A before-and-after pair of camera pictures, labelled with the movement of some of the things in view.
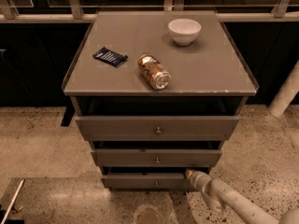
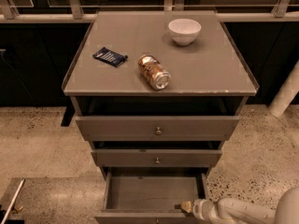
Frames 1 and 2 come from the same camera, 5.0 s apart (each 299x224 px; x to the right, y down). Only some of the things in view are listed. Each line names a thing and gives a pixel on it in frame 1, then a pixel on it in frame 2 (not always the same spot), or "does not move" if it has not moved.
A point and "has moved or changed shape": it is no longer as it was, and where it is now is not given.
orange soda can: [154, 72] does not move
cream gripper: [198, 178] → [202, 208]
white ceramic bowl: [184, 31] does not move
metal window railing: [74, 13] does not move
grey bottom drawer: [130, 180] has moved or changed shape
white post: [286, 92] does not move
